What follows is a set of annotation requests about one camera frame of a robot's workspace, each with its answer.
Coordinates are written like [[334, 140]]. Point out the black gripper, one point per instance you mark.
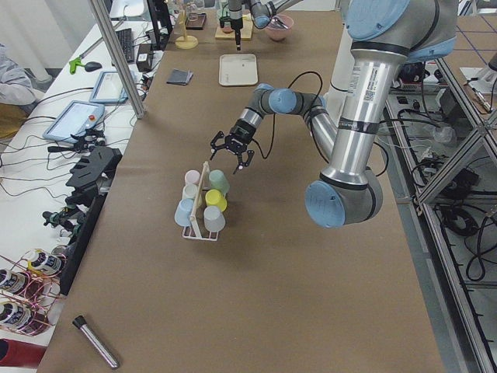
[[241, 134], [235, 24]]

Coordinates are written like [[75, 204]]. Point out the green cup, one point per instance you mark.
[[218, 181]]

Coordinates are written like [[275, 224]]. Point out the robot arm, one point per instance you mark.
[[382, 36], [261, 14]]

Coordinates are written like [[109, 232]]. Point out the white tray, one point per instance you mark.
[[238, 70]]

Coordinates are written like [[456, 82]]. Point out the pink cup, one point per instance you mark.
[[192, 176]]

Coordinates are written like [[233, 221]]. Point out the yellow cup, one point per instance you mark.
[[215, 198]]

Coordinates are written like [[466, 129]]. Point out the white cup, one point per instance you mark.
[[190, 191]]

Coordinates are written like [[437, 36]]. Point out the blue cup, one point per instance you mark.
[[183, 212]]

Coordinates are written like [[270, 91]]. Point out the grey cup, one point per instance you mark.
[[213, 219]]

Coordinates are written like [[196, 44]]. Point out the white wooden cup rack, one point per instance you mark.
[[197, 230]]

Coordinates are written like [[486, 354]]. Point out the bamboo cutting board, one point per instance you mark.
[[227, 33]]

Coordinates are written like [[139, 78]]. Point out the pink bowl with ice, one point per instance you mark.
[[279, 27]]

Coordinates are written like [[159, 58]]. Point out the wooden mug tree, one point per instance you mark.
[[183, 41]]

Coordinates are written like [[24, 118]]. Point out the grey folded cloth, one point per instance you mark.
[[179, 77]]

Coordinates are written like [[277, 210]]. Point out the black keyboard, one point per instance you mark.
[[126, 41]]

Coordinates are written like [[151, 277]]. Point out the blue teach pendant far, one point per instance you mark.
[[108, 89]]

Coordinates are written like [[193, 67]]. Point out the blue teach pendant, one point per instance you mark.
[[108, 89], [74, 121]]

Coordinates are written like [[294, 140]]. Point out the black tool stand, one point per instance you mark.
[[86, 172]]

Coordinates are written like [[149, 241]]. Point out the blue teach pendant near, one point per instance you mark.
[[74, 121]]

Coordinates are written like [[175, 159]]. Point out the metal tube black cap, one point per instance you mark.
[[81, 324]]

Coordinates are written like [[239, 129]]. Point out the aluminium frame post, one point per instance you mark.
[[102, 19]]

